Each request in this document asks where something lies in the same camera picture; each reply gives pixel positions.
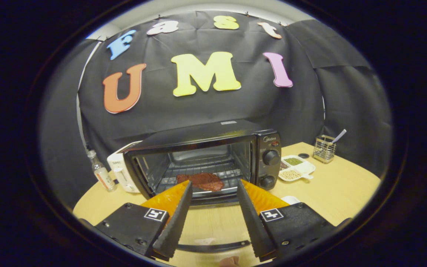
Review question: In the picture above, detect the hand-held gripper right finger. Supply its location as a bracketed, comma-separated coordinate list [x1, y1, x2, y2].
[237, 179, 336, 262]

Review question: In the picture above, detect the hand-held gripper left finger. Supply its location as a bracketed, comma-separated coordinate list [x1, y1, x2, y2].
[95, 181, 193, 260]

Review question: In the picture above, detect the brown steak food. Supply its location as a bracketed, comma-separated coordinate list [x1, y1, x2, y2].
[176, 172, 225, 192]

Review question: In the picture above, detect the black toaster oven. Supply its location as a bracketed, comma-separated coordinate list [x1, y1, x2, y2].
[123, 119, 282, 254]

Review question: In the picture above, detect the pale soybeans pile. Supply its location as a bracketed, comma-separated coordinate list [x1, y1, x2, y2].
[280, 170, 302, 181]

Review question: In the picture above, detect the white divided dish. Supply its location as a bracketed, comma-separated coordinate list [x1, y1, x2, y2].
[278, 155, 316, 182]

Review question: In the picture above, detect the white kitchen appliance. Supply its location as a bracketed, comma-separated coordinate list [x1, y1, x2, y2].
[106, 141, 143, 194]

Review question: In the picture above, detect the small clear bottle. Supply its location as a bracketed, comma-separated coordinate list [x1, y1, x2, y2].
[87, 149, 118, 192]

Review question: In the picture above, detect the black backdrop cloth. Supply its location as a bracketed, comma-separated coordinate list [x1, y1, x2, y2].
[39, 10, 394, 208]

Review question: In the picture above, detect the metal wire utensil holder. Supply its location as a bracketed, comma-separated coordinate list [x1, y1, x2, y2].
[312, 135, 337, 164]

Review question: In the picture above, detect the silver utensil handle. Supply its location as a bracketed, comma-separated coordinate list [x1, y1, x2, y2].
[331, 129, 347, 145]

